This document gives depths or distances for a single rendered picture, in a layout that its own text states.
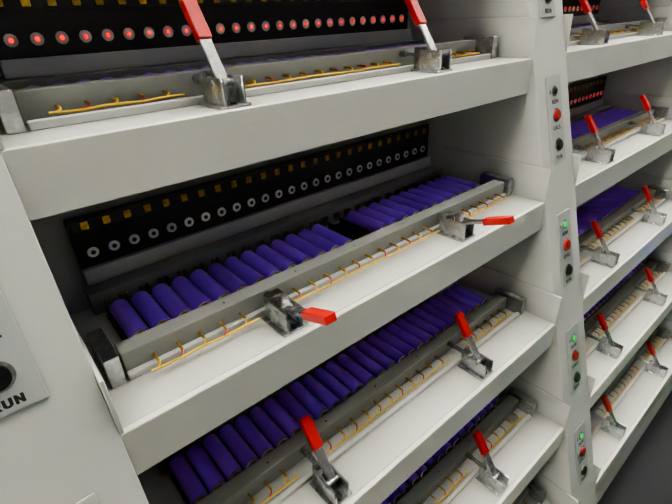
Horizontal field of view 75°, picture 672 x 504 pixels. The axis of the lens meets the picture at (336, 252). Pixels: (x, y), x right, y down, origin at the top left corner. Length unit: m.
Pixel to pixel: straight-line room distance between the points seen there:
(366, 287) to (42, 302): 0.29
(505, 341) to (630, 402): 0.61
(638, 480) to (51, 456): 1.22
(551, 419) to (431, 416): 0.35
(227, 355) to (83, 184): 0.18
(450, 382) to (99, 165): 0.50
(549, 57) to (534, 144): 0.12
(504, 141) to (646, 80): 0.70
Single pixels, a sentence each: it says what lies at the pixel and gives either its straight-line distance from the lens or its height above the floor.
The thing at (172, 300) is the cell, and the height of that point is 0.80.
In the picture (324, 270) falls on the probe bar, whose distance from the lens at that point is 0.47.
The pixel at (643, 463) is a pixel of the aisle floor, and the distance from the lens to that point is 1.39.
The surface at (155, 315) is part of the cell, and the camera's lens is 0.44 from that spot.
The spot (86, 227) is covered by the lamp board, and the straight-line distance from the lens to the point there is 0.49.
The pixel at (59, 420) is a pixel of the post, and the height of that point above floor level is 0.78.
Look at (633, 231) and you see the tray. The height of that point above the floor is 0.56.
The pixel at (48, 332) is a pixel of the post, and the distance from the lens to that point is 0.33.
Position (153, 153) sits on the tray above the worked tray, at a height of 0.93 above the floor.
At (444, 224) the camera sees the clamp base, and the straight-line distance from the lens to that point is 0.58.
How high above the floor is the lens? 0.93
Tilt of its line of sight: 16 degrees down
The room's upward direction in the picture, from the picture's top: 13 degrees counter-clockwise
